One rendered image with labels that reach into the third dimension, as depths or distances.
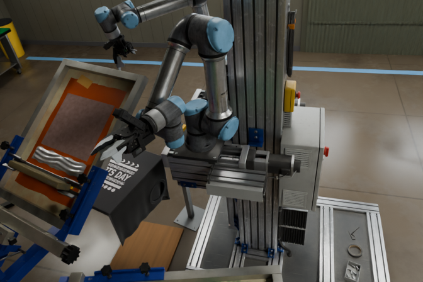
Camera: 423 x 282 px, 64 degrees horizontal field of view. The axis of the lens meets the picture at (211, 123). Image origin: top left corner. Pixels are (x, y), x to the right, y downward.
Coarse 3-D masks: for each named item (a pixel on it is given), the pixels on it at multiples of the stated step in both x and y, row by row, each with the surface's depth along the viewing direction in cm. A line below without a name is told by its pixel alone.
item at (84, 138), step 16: (96, 96) 175; (112, 96) 172; (96, 112) 171; (112, 112) 167; (80, 128) 170; (96, 128) 167; (80, 144) 166; (96, 144) 163; (80, 160) 163; (64, 176) 162; (48, 192) 162
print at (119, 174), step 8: (112, 160) 210; (112, 168) 204; (120, 168) 203; (128, 168) 203; (136, 168) 202; (112, 176) 198; (120, 176) 198; (128, 176) 197; (104, 184) 193; (112, 184) 193; (120, 184) 192; (112, 192) 188
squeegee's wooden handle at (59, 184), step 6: (12, 162) 162; (18, 162) 165; (18, 168) 160; (24, 168) 158; (30, 168) 160; (30, 174) 156; (36, 174) 154; (42, 174) 154; (48, 174) 160; (42, 180) 152; (48, 180) 151; (54, 180) 150; (60, 180) 156; (54, 186) 148; (60, 186) 149; (66, 186) 152
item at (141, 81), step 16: (64, 64) 188; (80, 64) 184; (128, 80) 169; (144, 80) 165; (48, 96) 183; (128, 96) 163; (128, 112) 160; (32, 128) 179; (0, 192) 168; (32, 208) 157
